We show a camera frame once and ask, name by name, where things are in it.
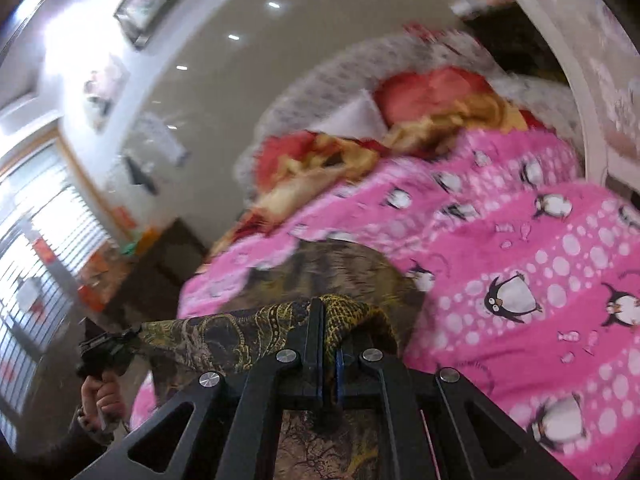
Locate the white printed headboard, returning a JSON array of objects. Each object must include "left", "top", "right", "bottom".
[{"left": 490, "top": 0, "right": 640, "bottom": 201}]

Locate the white wall decoration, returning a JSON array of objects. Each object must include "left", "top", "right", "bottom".
[{"left": 82, "top": 55, "right": 131, "bottom": 131}]

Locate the white pillow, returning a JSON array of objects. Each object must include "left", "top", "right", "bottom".
[{"left": 307, "top": 87, "right": 393, "bottom": 136}]

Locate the window with blinds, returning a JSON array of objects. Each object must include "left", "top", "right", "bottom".
[{"left": 0, "top": 130, "right": 116, "bottom": 441}]

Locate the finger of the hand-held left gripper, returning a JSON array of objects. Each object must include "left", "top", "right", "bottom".
[{"left": 120, "top": 326, "right": 146, "bottom": 350}]

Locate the brown patterned garment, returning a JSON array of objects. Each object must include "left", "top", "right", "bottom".
[{"left": 137, "top": 240, "right": 426, "bottom": 480}]

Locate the dark wooden cabinet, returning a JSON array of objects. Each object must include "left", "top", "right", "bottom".
[{"left": 102, "top": 217, "right": 208, "bottom": 331}]

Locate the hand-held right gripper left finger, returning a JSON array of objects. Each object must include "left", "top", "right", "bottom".
[{"left": 75, "top": 299, "right": 327, "bottom": 480}]

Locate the person's left forearm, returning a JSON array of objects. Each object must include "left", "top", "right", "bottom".
[{"left": 14, "top": 407, "right": 128, "bottom": 467}]

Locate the person's left hand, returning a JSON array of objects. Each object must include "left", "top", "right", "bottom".
[{"left": 79, "top": 374, "right": 127, "bottom": 432}]

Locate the white paper sheet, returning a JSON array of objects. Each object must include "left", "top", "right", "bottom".
[{"left": 127, "top": 112, "right": 191, "bottom": 166}]

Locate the black wall ornament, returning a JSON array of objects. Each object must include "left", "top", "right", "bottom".
[{"left": 122, "top": 155, "right": 161, "bottom": 196}]

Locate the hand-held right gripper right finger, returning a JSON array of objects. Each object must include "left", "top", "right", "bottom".
[{"left": 335, "top": 332, "right": 567, "bottom": 480}]

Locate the orange and green clutter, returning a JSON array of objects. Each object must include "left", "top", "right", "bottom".
[{"left": 77, "top": 205, "right": 161, "bottom": 311}]

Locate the pink penguin print blanket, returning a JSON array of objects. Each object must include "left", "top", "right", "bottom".
[{"left": 130, "top": 127, "right": 640, "bottom": 476}]

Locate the red and yellow floral quilt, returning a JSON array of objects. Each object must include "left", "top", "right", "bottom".
[{"left": 212, "top": 67, "right": 543, "bottom": 241}]

